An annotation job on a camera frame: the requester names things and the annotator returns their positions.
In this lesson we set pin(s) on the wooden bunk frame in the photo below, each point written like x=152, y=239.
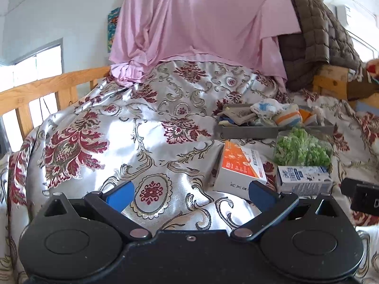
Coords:
x=331, y=80

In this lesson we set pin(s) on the wooden bed headboard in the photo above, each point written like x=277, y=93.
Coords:
x=44, y=85

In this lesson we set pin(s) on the white cloth with blue print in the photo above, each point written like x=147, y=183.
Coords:
x=266, y=106

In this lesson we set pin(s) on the striped sock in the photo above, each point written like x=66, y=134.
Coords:
x=287, y=118

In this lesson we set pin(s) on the brown quilted jacket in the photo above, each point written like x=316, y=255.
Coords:
x=319, y=35

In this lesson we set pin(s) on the window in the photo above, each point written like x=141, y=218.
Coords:
x=29, y=68

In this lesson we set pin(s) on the grey tray with yellow print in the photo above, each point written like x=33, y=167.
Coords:
x=248, y=131

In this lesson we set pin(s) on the blue and white milk carton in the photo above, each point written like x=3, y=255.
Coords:
x=305, y=183

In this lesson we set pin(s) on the white air conditioner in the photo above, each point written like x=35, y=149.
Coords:
x=343, y=13

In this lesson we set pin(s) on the floral satin blanket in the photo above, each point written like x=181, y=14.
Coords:
x=118, y=130

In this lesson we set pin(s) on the pink bed sheet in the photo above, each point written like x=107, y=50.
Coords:
x=192, y=20

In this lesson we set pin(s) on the clear bag of green pieces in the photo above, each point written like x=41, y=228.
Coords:
x=299, y=151

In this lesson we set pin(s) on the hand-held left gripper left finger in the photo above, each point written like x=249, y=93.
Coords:
x=118, y=196

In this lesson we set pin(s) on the beige cloth pouch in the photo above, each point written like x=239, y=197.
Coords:
x=239, y=114

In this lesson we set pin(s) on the colourful wall poster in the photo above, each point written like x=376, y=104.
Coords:
x=114, y=29

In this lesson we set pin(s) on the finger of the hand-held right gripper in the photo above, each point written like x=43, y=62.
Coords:
x=349, y=187

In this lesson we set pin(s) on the orange and white box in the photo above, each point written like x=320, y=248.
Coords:
x=237, y=165

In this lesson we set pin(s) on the brown garment with white print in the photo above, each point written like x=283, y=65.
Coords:
x=364, y=90

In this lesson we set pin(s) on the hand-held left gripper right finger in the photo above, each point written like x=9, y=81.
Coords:
x=262, y=197

